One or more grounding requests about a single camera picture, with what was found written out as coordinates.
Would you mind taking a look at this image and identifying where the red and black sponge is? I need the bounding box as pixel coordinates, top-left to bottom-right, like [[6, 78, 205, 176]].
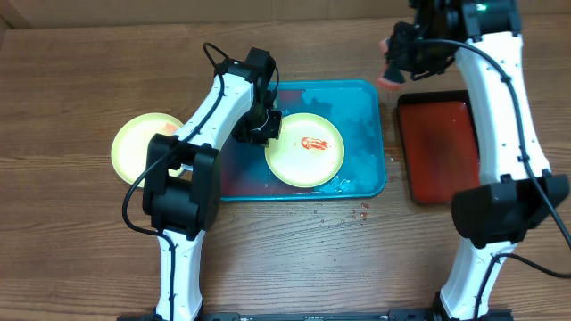
[[377, 37, 406, 91]]

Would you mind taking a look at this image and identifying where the green plate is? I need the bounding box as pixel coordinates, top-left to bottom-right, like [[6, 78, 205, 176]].
[[264, 113, 345, 188], [111, 112, 183, 185]]

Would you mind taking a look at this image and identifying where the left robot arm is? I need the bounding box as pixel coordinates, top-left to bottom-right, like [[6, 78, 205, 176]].
[[142, 48, 282, 320]]

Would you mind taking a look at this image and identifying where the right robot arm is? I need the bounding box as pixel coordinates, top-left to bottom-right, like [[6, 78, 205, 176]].
[[378, 0, 570, 320]]

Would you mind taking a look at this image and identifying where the teal plastic tray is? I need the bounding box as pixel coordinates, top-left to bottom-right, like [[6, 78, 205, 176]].
[[221, 79, 387, 202]]

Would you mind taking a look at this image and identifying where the black tray with red liquid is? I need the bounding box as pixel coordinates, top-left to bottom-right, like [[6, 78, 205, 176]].
[[396, 90, 480, 205]]

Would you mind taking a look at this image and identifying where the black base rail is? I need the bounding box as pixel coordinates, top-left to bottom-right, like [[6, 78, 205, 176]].
[[195, 308, 514, 321]]

